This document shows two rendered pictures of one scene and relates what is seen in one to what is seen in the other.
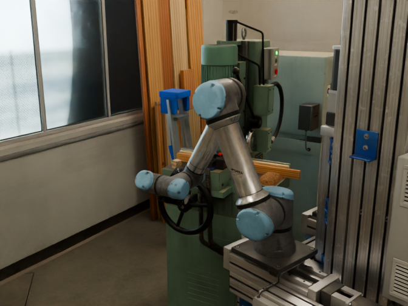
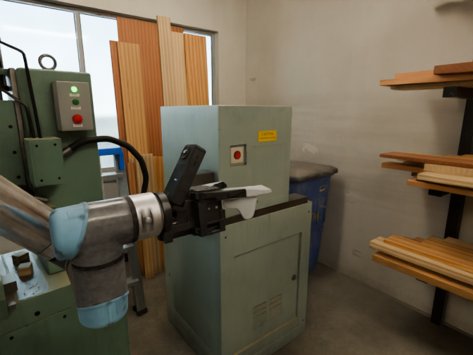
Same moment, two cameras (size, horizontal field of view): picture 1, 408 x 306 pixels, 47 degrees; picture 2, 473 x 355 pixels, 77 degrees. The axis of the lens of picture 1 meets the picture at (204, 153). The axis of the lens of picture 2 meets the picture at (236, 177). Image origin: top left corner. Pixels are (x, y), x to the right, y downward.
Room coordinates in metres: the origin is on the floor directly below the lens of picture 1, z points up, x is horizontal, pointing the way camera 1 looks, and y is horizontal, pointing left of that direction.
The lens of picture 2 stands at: (1.70, -1.22, 1.39)
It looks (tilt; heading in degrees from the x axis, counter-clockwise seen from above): 13 degrees down; 19
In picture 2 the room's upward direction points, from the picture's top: straight up
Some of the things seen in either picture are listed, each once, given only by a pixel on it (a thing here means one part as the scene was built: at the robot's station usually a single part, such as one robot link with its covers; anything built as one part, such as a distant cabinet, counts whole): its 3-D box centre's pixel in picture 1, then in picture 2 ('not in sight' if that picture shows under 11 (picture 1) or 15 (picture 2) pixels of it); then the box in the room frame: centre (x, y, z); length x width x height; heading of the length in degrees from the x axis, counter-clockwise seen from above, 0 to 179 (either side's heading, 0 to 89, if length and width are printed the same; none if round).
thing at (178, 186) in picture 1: (175, 186); not in sight; (1.64, 0.11, 1.03); 0.11 x 0.11 x 0.08; 59
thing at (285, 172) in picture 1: (234, 165); not in sight; (2.25, -0.15, 0.92); 0.67 x 0.02 x 0.04; 62
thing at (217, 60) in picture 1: (218, 77); not in sight; (2.29, -0.07, 1.35); 0.18 x 0.18 x 0.31
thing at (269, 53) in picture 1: (269, 63); (73, 106); (2.51, -0.35, 1.40); 0.10 x 0.06 x 0.16; 152
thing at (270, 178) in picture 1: (270, 176); not in sight; (2.07, -0.31, 0.92); 0.14 x 0.09 x 0.04; 152
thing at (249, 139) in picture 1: (251, 141); not in sight; (2.35, -0.24, 1.02); 0.12 x 0.03 x 0.12; 152
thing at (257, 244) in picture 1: (275, 235); not in sight; (1.55, -0.26, 0.87); 0.15 x 0.15 x 0.10
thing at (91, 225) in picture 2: not in sight; (93, 228); (2.03, -0.88, 1.21); 0.11 x 0.08 x 0.09; 146
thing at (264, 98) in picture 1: (263, 99); (45, 160); (2.41, -0.31, 1.23); 0.09 x 0.08 x 0.15; 152
